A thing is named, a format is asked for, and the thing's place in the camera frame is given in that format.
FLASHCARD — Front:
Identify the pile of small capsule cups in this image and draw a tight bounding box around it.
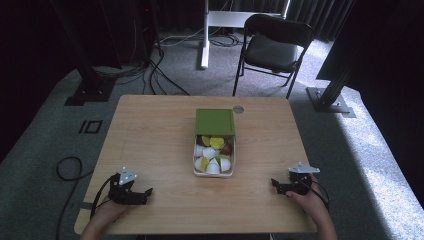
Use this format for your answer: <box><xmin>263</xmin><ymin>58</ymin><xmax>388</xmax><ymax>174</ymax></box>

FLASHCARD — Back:
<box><xmin>194</xmin><ymin>135</ymin><xmax>235</xmax><ymax>175</ymax></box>

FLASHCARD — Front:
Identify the person's left hand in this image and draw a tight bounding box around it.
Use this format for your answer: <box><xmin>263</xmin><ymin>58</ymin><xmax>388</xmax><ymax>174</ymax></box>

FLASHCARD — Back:
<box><xmin>89</xmin><ymin>199</ymin><xmax>135</xmax><ymax>228</ymax></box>

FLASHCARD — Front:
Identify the bundle of black floor cables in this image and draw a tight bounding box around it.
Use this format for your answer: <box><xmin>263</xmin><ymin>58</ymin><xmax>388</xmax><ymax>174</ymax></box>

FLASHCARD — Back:
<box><xmin>93</xmin><ymin>46</ymin><xmax>192</xmax><ymax>97</ymax></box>

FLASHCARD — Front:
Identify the white floor cable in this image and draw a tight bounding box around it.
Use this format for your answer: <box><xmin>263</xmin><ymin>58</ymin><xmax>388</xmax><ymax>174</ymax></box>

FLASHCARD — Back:
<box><xmin>159</xmin><ymin>27</ymin><xmax>205</xmax><ymax>48</ymax></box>

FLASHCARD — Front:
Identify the left hand-held gripper cable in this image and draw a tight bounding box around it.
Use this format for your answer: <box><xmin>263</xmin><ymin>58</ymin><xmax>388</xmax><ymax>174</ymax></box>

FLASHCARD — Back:
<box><xmin>90</xmin><ymin>174</ymin><xmax>117</xmax><ymax>220</ymax></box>

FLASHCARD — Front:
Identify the black metal stand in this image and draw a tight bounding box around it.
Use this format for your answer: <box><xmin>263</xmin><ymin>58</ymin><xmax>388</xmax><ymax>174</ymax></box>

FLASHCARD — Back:
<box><xmin>305</xmin><ymin>31</ymin><xmax>357</xmax><ymax>119</ymax></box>
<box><xmin>49</xmin><ymin>0</ymin><xmax>116</xmax><ymax>107</ymax></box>

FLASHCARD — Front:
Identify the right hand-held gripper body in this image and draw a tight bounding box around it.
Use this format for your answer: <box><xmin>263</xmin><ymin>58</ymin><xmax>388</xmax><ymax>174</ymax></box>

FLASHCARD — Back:
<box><xmin>285</xmin><ymin>162</ymin><xmax>321</xmax><ymax>196</ymax></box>

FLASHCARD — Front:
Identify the black floor cable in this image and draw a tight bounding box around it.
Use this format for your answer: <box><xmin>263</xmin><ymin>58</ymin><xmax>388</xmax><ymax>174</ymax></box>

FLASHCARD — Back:
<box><xmin>54</xmin><ymin>156</ymin><xmax>95</xmax><ymax>240</ymax></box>

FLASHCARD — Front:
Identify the right hand-held gripper cable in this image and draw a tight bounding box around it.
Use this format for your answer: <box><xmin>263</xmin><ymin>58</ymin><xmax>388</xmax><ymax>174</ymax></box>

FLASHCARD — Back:
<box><xmin>299</xmin><ymin>179</ymin><xmax>331</xmax><ymax>212</ymax></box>

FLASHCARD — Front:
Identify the hand-held gripper cable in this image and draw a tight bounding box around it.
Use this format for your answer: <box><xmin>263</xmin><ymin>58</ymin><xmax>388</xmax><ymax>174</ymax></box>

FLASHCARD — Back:
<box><xmin>90</xmin><ymin>174</ymin><xmax>117</xmax><ymax>220</ymax></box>
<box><xmin>299</xmin><ymin>179</ymin><xmax>331</xmax><ymax>212</ymax></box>

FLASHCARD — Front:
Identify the person's right hand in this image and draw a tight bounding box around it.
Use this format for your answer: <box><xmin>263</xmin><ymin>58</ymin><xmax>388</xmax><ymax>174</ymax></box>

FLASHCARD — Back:
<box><xmin>285</xmin><ymin>173</ymin><xmax>330</xmax><ymax>224</ymax></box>

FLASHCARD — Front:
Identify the green box lid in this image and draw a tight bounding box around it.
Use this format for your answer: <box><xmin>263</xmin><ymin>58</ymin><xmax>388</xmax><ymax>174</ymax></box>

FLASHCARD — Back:
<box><xmin>194</xmin><ymin>108</ymin><xmax>237</xmax><ymax>138</ymax></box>

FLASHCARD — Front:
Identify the white plastic box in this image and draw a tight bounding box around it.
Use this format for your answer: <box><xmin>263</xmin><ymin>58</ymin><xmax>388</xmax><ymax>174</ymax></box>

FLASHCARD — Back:
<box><xmin>192</xmin><ymin>134</ymin><xmax>237</xmax><ymax>178</ymax></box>

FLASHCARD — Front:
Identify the white desk frame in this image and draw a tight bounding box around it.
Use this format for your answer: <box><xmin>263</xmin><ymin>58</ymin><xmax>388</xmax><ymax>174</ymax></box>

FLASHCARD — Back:
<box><xmin>200</xmin><ymin>0</ymin><xmax>292</xmax><ymax>70</ymax></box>

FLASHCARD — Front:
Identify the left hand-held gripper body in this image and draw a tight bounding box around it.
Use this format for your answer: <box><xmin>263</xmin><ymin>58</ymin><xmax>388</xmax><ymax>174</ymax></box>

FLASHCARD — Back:
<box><xmin>107</xmin><ymin>166</ymin><xmax>145</xmax><ymax>206</ymax></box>

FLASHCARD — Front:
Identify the black folding chair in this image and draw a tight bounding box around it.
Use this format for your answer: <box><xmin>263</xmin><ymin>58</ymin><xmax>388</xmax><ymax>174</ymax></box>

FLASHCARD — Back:
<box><xmin>231</xmin><ymin>13</ymin><xmax>315</xmax><ymax>100</ymax></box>

